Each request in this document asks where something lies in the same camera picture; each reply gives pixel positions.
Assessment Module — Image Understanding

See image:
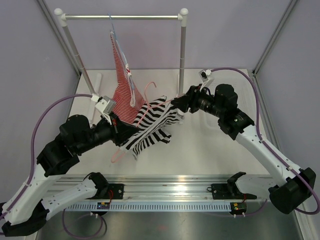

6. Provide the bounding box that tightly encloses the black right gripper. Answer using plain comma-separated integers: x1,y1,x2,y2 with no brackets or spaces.
171,84,225,119

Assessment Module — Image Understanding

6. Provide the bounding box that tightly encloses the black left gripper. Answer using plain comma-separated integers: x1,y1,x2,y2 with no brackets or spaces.
76,111,140,155

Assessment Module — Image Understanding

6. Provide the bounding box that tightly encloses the black white striped tank top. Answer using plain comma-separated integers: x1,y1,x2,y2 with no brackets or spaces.
120,96,183,159

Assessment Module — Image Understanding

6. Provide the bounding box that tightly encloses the pink wire hanger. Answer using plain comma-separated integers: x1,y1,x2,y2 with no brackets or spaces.
111,81,173,164

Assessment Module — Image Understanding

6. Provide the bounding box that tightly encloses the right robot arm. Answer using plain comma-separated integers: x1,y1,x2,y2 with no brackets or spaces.
171,84,316,214

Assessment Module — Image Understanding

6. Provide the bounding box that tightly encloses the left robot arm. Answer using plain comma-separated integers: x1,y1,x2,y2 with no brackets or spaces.
0,114,139,237

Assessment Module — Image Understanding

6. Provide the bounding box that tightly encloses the red white striped tank top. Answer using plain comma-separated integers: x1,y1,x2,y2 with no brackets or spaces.
110,31,146,124

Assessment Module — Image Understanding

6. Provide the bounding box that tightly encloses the white perforated plastic basket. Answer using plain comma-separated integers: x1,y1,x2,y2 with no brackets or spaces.
201,71,265,135

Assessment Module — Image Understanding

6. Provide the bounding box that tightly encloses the white and silver clothes rack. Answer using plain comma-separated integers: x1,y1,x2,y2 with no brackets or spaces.
54,8,189,97

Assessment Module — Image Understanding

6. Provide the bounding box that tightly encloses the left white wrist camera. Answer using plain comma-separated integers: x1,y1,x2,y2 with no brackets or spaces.
91,94,116,124

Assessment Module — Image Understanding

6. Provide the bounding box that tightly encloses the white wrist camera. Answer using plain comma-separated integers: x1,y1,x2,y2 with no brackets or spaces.
91,94,116,124
199,69,215,89

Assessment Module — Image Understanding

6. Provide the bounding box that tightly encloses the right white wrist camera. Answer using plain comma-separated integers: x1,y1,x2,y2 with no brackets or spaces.
199,69,215,89

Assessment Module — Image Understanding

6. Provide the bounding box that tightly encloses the blue wire hanger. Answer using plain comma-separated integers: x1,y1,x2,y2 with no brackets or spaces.
108,14,136,107

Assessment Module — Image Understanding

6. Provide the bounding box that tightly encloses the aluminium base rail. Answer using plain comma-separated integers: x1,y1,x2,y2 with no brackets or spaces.
34,174,306,203

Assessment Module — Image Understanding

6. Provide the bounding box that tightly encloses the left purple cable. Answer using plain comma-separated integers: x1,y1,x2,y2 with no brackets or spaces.
0,93,108,238

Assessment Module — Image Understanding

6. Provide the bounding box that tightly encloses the white slotted cable duct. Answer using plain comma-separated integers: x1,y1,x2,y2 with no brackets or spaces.
66,201,231,212

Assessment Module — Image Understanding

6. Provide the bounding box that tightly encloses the right aluminium frame post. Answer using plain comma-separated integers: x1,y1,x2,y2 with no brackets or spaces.
252,0,300,77

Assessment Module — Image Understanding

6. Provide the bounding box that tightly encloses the aluminium frame post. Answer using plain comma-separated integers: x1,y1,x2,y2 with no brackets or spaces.
252,0,300,77
35,0,81,78

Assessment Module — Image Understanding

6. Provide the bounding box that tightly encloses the left aluminium frame post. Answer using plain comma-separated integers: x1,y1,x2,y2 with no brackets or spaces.
35,0,81,78

